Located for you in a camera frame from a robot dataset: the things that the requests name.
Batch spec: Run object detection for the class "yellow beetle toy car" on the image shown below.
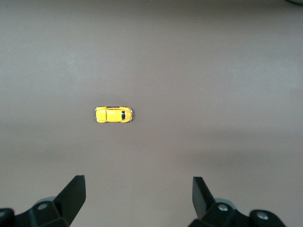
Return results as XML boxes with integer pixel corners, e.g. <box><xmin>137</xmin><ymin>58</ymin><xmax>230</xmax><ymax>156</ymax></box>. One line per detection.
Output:
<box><xmin>94</xmin><ymin>105</ymin><xmax>134</xmax><ymax>124</ymax></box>

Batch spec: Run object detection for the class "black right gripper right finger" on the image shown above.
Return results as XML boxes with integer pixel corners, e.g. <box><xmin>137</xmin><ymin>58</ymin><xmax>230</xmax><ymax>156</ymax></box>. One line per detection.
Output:
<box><xmin>188</xmin><ymin>176</ymin><xmax>252</xmax><ymax>227</ymax></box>

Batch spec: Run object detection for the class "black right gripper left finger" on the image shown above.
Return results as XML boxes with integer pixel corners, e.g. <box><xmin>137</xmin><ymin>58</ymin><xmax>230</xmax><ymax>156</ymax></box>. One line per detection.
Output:
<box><xmin>14</xmin><ymin>175</ymin><xmax>87</xmax><ymax>227</ymax></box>

